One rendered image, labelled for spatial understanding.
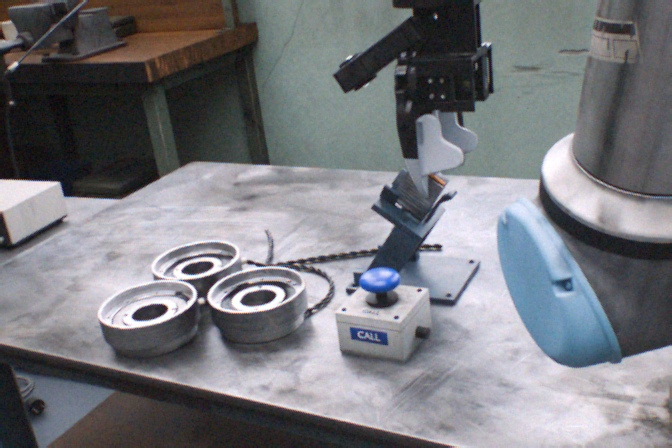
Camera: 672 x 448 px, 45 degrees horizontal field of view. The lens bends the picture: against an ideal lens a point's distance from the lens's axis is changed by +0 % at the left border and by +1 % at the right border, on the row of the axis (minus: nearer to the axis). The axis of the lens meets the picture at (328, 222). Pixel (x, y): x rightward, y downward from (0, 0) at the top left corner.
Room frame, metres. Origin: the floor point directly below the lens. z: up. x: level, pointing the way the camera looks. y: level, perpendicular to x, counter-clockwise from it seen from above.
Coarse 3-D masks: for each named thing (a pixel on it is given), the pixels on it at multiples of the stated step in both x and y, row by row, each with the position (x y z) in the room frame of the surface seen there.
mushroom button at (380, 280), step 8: (368, 272) 0.71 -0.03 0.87; (376, 272) 0.71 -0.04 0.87; (384, 272) 0.70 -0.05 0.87; (392, 272) 0.70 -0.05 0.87; (360, 280) 0.70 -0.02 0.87; (368, 280) 0.69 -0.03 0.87; (376, 280) 0.69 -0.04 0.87; (384, 280) 0.69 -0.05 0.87; (392, 280) 0.69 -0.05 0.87; (368, 288) 0.69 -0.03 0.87; (376, 288) 0.68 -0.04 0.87; (384, 288) 0.68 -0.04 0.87; (392, 288) 0.69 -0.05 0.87; (376, 296) 0.70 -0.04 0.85; (384, 296) 0.70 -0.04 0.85
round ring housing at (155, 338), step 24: (144, 288) 0.83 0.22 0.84; (168, 288) 0.82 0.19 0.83; (192, 288) 0.80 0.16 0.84; (144, 312) 0.79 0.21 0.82; (168, 312) 0.77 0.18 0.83; (192, 312) 0.76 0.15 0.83; (120, 336) 0.73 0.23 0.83; (144, 336) 0.73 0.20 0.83; (168, 336) 0.73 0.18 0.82; (192, 336) 0.76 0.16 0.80
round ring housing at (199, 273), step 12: (168, 252) 0.91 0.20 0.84; (180, 252) 0.92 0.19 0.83; (192, 252) 0.92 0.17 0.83; (204, 252) 0.92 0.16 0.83; (216, 252) 0.91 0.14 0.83; (228, 252) 0.91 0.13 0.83; (156, 264) 0.88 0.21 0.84; (168, 264) 0.90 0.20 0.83; (180, 264) 0.89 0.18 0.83; (192, 264) 0.89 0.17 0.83; (204, 264) 0.90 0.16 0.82; (216, 264) 0.88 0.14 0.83; (240, 264) 0.87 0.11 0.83; (156, 276) 0.85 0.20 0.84; (180, 276) 0.86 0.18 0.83; (192, 276) 0.85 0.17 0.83; (204, 276) 0.83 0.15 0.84; (216, 276) 0.83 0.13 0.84; (204, 288) 0.83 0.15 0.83
